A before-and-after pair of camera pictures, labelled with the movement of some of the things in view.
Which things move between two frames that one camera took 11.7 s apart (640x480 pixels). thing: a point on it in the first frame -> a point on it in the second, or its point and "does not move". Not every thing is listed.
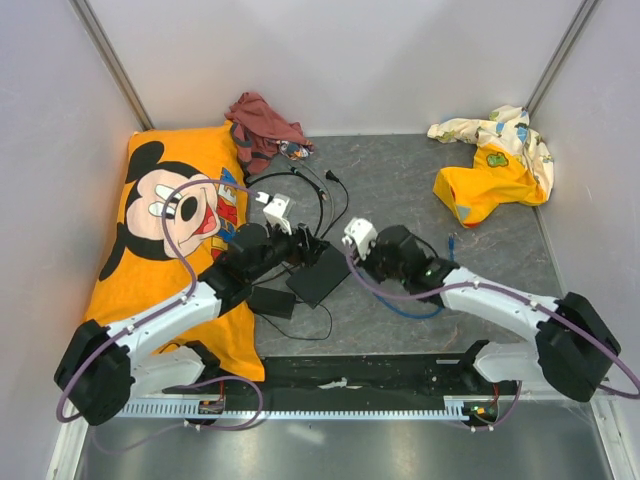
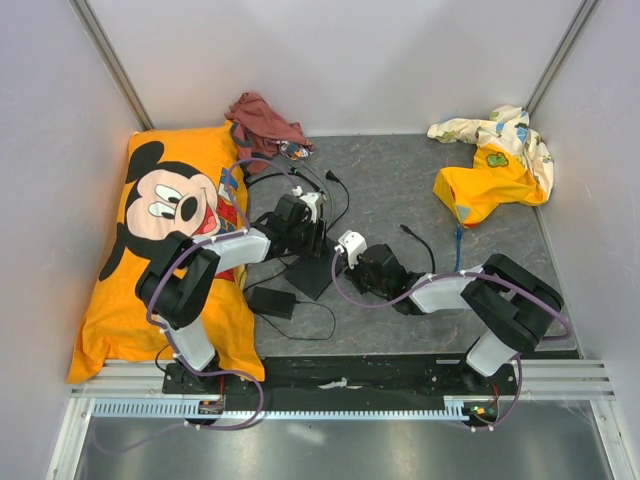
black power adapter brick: x=272 y=302 does not move
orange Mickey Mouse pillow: x=181 y=199 does not move
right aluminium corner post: x=571 y=37 does not move
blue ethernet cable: x=451 y=246 -> x=458 y=248
